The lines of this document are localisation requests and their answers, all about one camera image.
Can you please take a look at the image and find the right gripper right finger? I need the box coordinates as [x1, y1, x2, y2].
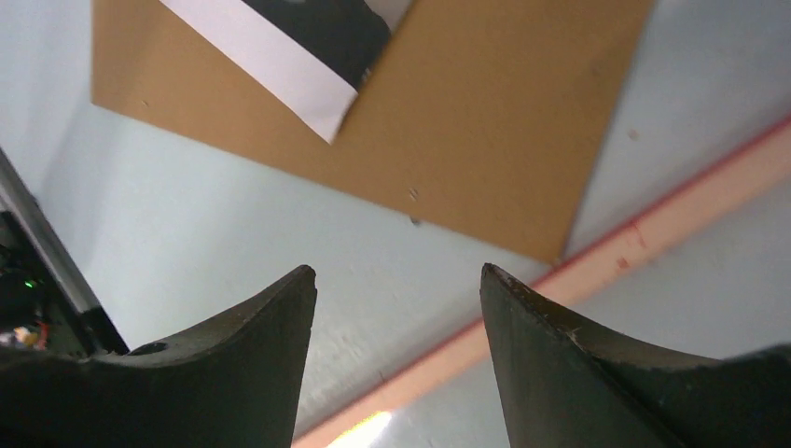
[479, 263, 790, 447]

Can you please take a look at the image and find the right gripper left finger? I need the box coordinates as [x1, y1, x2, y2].
[1, 265, 317, 447]

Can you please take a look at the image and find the red wooden picture frame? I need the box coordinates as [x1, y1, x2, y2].
[293, 118, 790, 447]

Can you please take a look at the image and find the brown backing board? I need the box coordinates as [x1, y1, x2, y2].
[91, 1, 654, 262]

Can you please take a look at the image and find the landscape photo print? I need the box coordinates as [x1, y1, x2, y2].
[164, 0, 411, 143]

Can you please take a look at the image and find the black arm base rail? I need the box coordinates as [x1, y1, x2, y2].
[1, 153, 129, 358]

